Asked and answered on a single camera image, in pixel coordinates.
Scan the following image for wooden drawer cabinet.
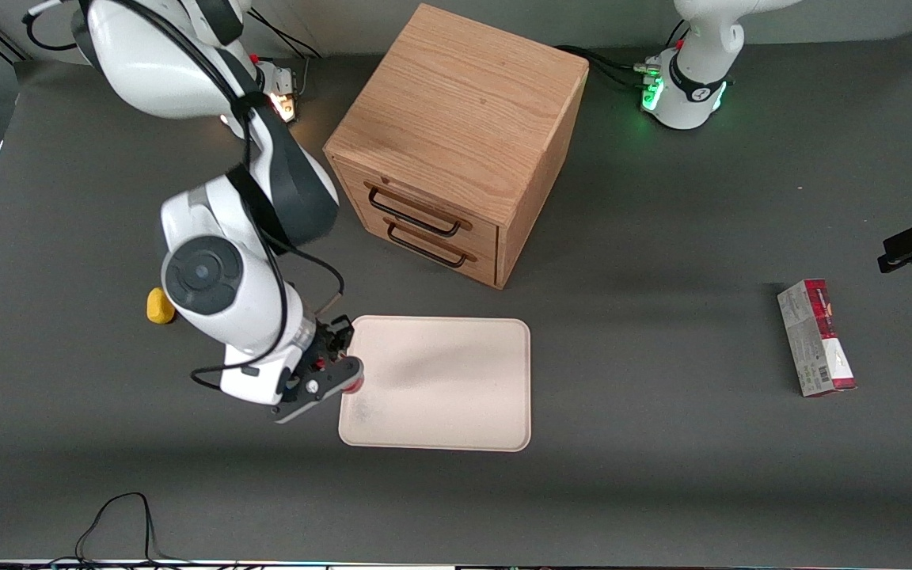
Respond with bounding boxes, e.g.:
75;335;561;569
323;3;590;290

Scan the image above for yellow lemon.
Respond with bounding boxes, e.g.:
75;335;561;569
146;287;177;325

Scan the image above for black right arm base cables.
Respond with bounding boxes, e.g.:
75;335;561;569
249;8;327;100

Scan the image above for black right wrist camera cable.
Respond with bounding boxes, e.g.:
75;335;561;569
25;0;346;390

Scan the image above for black arm base cables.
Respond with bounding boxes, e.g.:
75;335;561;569
249;8;327;100
555;45;663;89

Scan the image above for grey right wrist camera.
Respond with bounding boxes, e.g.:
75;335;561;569
270;356;364;424

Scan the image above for short black drawer handle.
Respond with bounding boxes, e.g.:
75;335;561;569
385;218;478;268

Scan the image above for long black drawer handle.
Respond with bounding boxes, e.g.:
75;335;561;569
367;184;473;238

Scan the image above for black left arm base cables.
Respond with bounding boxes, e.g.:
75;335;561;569
555;45;663;89

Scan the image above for red and grey carton box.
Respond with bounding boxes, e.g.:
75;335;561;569
777;279;857;397

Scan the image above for beige plastic tray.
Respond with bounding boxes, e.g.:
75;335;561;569
338;315;532;453

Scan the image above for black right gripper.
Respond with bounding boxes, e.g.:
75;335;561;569
294;314;356;390

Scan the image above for thin black floor cable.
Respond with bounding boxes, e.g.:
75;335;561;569
48;492;239;568

